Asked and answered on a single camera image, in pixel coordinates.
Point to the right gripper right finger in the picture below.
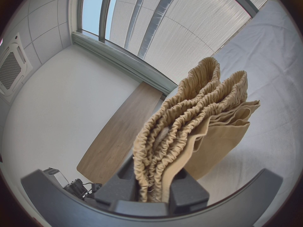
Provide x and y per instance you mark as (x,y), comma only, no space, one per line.
(189,193)

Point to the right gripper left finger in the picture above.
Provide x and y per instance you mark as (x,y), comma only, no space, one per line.
(118,185)

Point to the tan shorts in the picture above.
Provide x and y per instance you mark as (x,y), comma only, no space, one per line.
(213,136)

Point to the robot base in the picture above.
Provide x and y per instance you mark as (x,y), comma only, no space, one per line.
(75,188)

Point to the white ceiling air conditioner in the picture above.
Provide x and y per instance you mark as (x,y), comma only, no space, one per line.
(11,67)

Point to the window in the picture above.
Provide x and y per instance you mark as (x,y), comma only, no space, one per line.
(165,32)

